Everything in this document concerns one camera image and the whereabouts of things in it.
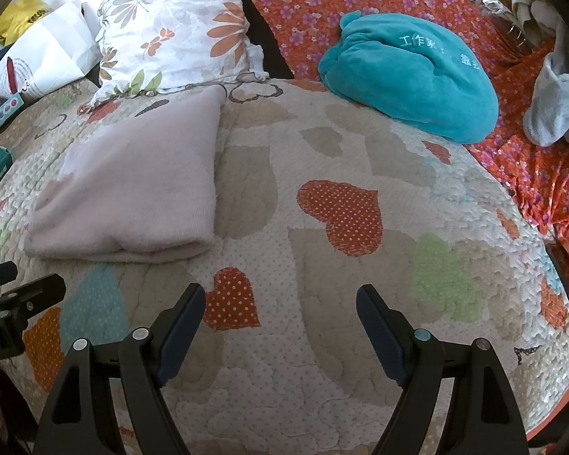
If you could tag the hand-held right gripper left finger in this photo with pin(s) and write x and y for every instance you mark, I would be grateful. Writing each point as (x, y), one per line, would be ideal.
(180, 336)

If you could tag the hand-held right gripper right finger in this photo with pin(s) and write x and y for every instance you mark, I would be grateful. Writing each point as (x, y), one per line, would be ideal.
(381, 336)

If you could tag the pale pink small garment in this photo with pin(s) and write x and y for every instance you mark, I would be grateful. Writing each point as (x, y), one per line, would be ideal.
(137, 189)

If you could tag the colourful patterned box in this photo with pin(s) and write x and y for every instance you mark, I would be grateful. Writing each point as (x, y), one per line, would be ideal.
(0, 116)

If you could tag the heart patterned quilt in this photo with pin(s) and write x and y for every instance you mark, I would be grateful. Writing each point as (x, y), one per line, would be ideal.
(284, 208)

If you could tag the white paper bag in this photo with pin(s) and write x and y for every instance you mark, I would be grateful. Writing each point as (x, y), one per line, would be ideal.
(47, 57)

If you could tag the teal plush cushion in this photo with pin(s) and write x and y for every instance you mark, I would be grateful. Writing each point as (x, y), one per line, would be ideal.
(408, 85)

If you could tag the yellow plastic bag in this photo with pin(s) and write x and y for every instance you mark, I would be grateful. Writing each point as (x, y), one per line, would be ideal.
(16, 16)

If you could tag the grey cloth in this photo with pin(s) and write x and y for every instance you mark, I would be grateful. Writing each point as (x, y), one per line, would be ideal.
(550, 104)

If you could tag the floral white pillow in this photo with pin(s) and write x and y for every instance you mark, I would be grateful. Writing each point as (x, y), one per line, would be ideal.
(180, 33)

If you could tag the orange floral bed sheet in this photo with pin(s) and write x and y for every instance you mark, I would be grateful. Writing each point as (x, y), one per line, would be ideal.
(313, 14)

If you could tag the cream cloth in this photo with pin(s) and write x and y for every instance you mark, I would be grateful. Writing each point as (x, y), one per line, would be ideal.
(531, 9)

